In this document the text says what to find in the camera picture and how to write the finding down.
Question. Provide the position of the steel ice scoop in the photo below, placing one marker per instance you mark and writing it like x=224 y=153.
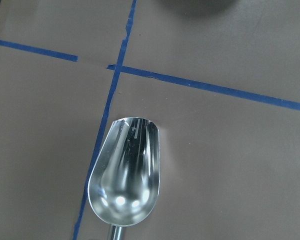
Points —
x=124 y=184

